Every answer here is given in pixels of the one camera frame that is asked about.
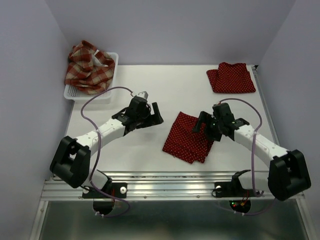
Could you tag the red beige plaid skirt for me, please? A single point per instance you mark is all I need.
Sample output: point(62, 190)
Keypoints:
point(89, 70)

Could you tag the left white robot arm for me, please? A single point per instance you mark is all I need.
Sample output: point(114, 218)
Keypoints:
point(72, 159)

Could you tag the aluminium rail frame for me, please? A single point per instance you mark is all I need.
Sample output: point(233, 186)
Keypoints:
point(171, 199)

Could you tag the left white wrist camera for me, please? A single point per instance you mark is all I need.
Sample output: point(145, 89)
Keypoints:
point(142, 94)

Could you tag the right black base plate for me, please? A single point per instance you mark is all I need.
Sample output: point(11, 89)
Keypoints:
point(228, 189)

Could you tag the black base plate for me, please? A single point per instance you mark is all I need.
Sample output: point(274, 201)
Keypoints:
point(228, 189)
point(116, 189)

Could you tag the red polka dot skirt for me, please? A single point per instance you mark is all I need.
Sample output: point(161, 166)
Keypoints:
point(184, 144)
point(231, 79)

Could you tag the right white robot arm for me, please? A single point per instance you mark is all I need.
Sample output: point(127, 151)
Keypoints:
point(287, 174)

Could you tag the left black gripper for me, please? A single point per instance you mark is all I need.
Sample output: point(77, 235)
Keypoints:
point(152, 121)

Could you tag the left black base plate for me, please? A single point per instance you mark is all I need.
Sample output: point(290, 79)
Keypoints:
point(116, 189)

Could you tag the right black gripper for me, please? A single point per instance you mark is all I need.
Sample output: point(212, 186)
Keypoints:
point(203, 118)

